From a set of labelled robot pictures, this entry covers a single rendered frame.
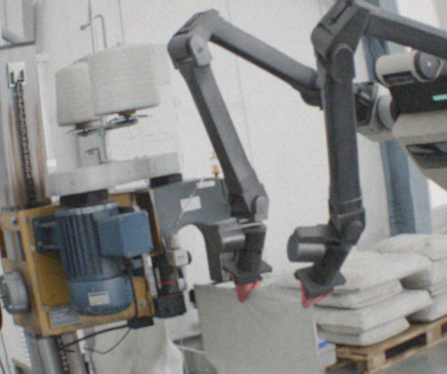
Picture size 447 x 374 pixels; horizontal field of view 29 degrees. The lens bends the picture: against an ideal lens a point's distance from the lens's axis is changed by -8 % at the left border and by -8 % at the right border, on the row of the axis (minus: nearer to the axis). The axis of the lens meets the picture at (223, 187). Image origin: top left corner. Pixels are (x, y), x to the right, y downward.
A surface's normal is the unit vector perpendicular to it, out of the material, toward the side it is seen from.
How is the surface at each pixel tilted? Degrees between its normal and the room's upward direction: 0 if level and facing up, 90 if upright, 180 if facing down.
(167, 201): 90
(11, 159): 90
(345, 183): 117
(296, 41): 90
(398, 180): 90
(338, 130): 121
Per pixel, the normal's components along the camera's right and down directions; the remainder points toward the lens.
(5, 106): 0.54, -0.04
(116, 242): -0.54, 0.12
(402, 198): -0.83, 0.15
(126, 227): 0.84, -0.10
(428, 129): -0.64, -0.66
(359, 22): 0.26, 0.52
